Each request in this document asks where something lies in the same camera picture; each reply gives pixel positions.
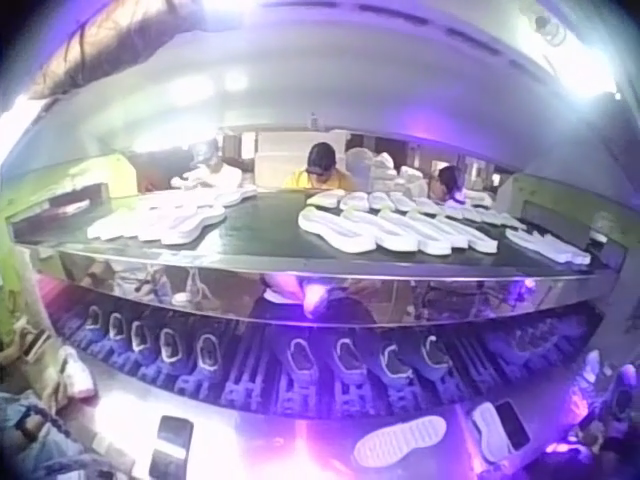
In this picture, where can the dark green conveyor belt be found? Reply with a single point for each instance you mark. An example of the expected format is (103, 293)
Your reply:
(270, 227)

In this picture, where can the row of white shoe soles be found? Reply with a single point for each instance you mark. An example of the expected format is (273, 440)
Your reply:
(395, 235)

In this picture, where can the white panel box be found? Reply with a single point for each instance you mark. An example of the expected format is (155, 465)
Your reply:
(280, 155)

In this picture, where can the stack of white shoe parts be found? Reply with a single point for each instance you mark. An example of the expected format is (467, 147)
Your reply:
(382, 167)

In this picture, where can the small bottle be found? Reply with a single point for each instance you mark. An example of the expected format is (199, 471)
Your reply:
(313, 121)

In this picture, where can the shiny metal conveyor front panel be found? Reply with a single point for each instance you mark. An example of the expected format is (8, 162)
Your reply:
(425, 300)

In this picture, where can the row of shoes on blue holders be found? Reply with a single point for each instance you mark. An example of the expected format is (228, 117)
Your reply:
(300, 360)

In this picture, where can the grey metal hood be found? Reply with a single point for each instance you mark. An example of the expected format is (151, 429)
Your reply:
(320, 85)

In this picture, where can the group of white shoe soles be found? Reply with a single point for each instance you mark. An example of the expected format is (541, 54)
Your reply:
(165, 220)

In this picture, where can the green tunnel machine housing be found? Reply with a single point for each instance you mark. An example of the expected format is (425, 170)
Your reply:
(550, 197)
(117, 175)

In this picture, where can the white shoe sole with tread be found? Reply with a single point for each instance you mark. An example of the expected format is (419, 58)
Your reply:
(400, 442)

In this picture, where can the plain white shoe sole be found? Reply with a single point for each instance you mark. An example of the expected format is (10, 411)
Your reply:
(486, 425)

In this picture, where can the white shoe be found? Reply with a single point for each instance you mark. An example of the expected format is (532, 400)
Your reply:
(77, 372)

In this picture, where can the heap of shoes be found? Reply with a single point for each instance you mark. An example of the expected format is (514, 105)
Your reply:
(612, 395)

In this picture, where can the dark overhead duct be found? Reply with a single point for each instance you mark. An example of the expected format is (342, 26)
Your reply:
(100, 45)

